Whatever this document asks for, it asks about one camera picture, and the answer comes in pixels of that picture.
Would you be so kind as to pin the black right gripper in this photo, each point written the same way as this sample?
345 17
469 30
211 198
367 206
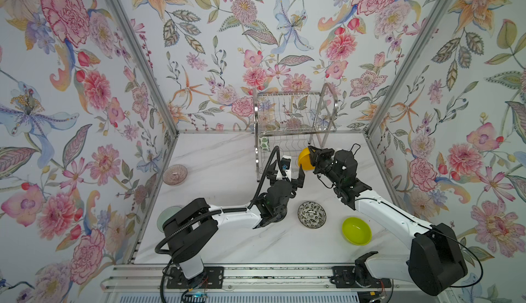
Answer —
322 160

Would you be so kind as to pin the yellow bowl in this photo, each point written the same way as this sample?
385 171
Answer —
304 161

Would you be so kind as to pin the green leaf pattern bowl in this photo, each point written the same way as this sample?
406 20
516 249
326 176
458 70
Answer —
264 144

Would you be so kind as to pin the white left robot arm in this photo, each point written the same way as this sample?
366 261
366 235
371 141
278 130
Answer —
188 231

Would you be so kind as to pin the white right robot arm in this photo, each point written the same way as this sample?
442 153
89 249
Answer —
434 261

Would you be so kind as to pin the black white speckled bowl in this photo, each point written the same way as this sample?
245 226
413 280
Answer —
312 215

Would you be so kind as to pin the lime green bowl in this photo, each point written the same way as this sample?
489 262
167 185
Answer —
356 231

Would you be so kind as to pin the pink striped ceramic bowl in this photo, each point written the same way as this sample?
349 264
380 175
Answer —
174 175

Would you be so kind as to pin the pale celadon bowl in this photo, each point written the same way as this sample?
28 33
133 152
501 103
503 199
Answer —
166 215

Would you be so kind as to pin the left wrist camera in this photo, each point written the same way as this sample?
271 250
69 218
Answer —
285 168

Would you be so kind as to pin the chrome wire dish rack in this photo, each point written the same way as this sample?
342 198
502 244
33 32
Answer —
293 121

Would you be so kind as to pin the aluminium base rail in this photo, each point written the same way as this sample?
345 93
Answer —
259 283

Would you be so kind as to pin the aluminium corner post right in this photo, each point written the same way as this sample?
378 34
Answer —
437 12

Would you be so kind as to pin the aluminium corner post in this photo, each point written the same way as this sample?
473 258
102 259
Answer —
437 12
130 38

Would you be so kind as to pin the aluminium corner post left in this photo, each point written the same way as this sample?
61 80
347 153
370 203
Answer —
130 38

